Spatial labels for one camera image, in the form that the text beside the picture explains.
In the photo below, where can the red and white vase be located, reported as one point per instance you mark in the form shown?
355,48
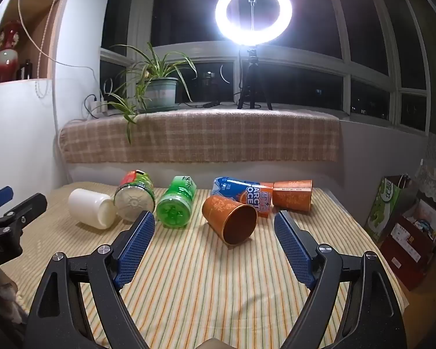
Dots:
5,66

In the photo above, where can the black tripod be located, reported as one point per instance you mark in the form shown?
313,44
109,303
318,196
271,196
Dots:
253,76

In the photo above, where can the potted spider plant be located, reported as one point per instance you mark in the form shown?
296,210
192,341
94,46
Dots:
161,92

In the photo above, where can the wooden shelf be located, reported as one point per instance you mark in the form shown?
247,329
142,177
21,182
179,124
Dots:
40,25

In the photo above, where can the white window frame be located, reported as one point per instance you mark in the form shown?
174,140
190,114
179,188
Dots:
346,61

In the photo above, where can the red and green plastic bottle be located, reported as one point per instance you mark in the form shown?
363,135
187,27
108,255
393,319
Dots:
134,199

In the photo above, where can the brown plaid cloth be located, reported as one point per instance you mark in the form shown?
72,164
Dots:
221,138

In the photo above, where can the orange patterned cup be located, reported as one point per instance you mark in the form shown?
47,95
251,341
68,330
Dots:
218,212
292,196

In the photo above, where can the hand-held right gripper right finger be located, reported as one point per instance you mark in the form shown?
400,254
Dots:
294,243

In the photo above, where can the green cardboard box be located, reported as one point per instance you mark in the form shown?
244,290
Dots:
383,211

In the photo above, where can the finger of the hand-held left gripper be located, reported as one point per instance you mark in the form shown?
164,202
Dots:
25,208
0,195

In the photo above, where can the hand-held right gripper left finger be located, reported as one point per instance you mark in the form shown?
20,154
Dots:
136,241

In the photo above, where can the white cup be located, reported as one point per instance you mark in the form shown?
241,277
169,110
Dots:
89,207

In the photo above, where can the white power strip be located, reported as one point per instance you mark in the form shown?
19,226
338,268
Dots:
96,108

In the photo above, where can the red cardboard box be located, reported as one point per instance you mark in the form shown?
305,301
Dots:
403,260

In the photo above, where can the blue and orange drink can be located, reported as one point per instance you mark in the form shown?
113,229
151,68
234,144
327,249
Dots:
232,188

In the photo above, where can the dark small bottle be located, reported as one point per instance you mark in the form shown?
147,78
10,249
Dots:
26,69

